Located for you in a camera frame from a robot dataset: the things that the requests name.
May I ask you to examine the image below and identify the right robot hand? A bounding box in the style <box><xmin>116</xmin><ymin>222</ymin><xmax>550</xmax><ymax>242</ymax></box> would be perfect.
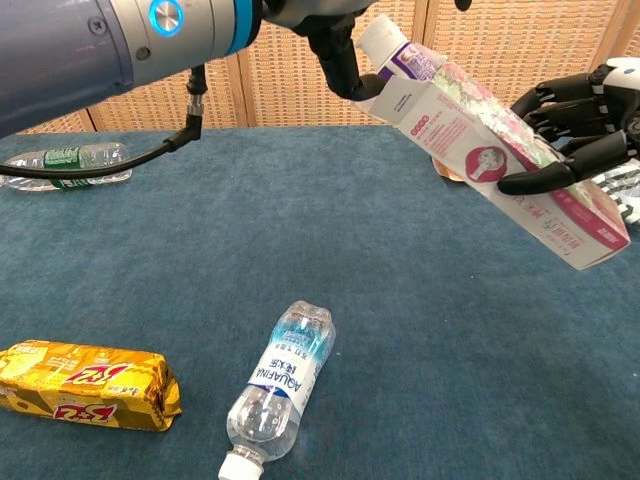
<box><xmin>497</xmin><ymin>57</ymin><xmax>640</xmax><ymax>196</ymax></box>

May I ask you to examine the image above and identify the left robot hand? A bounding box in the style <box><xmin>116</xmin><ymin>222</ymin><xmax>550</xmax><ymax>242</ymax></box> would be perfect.
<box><xmin>260</xmin><ymin>0</ymin><xmax>474</xmax><ymax>101</ymax></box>

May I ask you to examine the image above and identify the purple toothpaste tube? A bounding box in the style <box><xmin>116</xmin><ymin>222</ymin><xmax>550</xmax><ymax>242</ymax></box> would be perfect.
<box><xmin>355</xmin><ymin>13</ymin><xmax>449</xmax><ymax>84</ymax></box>

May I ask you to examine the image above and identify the floral pink box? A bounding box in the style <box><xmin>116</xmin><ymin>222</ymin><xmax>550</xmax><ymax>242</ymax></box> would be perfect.
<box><xmin>357</xmin><ymin>62</ymin><xmax>631</xmax><ymax>271</ymax></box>

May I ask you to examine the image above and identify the striped plastic bag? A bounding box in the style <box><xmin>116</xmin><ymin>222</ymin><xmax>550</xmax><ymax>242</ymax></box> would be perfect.
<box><xmin>594</xmin><ymin>159</ymin><xmax>640</xmax><ymax>226</ymax></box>

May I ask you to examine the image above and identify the woven bamboo folding screen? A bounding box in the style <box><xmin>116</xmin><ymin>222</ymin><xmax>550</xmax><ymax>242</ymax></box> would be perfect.
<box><xmin>19</xmin><ymin>0</ymin><xmax>640</xmax><ymax>135</ymax></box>

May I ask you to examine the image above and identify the brown spout pouch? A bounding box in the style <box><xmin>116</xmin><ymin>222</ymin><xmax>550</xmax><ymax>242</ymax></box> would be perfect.
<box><xmin>432</xmin><ymin>157</ymin><xmax>469</xmax><ymax>185</ymax></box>

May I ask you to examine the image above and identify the teal table cover cloth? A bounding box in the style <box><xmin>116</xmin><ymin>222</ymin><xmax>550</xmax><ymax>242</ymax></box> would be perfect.
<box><xmin>0</xmin><ymin>124</ymin><xmax>640</xmax><ymax>480</ymax></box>

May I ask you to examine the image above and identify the green label water bottle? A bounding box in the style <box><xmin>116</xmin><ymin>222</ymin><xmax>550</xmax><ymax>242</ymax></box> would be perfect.
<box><xmin>0</xmin><ymin>142</ymin><xmax>134</xmax><ymax>193</ymax></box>

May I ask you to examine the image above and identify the blue label water bottle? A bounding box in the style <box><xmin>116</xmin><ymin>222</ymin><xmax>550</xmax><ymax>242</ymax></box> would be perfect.
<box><xmin>217</xmin><ymin>300</ymin><xmax>337</xmax><ymax>480</ymax></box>

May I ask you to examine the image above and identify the gold biscuit package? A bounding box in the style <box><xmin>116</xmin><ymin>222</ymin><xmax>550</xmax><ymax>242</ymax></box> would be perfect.
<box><xmin>0</xmin><ymin>339</ymin><xmax>183</xmax><ymax>433</ymax></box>

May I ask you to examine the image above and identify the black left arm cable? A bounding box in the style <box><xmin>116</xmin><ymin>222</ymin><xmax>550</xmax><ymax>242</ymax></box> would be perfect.
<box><xmin>0</xmin><ymin>64</ymin><xmax>209</xmax><ymax>180</ymax></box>

